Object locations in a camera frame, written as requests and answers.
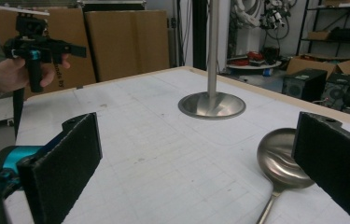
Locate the grey robot gripper assembly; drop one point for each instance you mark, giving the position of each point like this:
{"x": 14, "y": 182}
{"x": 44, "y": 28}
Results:
{"x": 275, "y": 17}

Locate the large flat cardboard box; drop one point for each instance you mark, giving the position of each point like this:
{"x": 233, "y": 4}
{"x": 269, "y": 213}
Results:
{"x": 70, "y": 28}
{"x": 126, "y": 43}

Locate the small cardboard box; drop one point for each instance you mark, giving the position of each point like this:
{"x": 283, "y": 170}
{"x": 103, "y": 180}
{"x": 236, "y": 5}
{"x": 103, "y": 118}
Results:
{"x": 319, "y": 35}

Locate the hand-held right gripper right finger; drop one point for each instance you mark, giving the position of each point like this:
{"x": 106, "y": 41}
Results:
{"x": 334, "y": 161}

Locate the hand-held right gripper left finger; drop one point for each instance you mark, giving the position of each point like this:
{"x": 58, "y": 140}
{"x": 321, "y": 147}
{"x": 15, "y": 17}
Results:
{"x": 63, "y": 161}

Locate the round white platform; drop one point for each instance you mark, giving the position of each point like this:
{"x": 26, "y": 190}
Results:
{"x": 253, "y": 65}

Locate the steel utensil stand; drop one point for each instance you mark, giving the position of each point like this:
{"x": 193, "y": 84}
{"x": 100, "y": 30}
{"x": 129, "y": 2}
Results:
{"x": 212, "y": 105}

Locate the black case with metal edge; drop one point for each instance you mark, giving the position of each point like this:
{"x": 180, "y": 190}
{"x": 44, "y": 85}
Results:
{"x": 113, "y": 5}

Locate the black computer with fan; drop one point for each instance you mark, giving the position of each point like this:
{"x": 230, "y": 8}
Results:
{"x": 337, "y": 91}

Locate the black shelf rack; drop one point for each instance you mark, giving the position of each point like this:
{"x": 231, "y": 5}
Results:
{"x": 303, "y": 28}

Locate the white grid mat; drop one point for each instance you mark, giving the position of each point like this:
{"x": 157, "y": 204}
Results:
{"x": 163, "y": 155}

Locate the black computer tower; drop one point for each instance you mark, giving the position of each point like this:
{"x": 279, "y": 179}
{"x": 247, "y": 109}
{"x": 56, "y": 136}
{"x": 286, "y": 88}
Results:
{"x": 303, "y": 84}

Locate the black bag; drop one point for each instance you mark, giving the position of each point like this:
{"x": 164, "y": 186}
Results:
{"x": 348, "y": 34}

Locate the open cardboard box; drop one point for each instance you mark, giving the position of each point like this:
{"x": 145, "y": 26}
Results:
{"x": 306, "y": 63}

